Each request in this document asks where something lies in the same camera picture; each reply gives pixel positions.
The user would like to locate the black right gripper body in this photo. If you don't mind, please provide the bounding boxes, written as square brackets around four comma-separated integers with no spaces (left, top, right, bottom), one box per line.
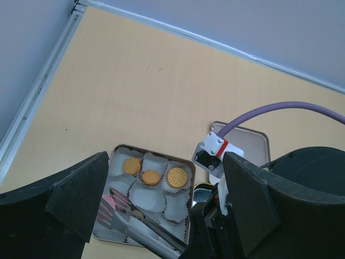
[180,183,243,258]

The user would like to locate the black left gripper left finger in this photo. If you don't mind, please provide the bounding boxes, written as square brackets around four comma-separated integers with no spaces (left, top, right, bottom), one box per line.
[1,152,109,258]

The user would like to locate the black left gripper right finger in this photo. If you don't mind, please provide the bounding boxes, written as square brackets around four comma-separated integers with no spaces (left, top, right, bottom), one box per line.
[223,147,344,258]

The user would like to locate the pink round cookie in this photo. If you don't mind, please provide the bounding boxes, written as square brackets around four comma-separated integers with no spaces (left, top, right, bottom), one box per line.
[98,194,116,221]

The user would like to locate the silver metal tongs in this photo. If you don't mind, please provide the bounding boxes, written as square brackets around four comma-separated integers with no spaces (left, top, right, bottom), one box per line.
[96,188,188,258]

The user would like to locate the dotted round yellow cookie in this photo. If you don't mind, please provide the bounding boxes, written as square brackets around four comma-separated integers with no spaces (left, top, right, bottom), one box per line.
[167,167,188,189]

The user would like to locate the plain round orange cookie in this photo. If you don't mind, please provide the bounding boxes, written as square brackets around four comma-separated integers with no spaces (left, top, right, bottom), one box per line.
[123,157,141,175]

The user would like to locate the black gold-rimmed tray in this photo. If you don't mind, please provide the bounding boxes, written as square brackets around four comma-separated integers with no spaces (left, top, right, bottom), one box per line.
[192,183,217,206]

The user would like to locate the brown cookie tin box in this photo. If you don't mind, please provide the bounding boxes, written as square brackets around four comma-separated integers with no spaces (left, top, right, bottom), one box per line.
[103,145,195,243]

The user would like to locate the brown tin lid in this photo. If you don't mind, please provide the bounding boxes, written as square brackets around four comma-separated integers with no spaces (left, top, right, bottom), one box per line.
[208,121,271,185]

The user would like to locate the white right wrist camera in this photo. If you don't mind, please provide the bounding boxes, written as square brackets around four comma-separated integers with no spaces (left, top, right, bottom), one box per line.
[192,132,244,179]

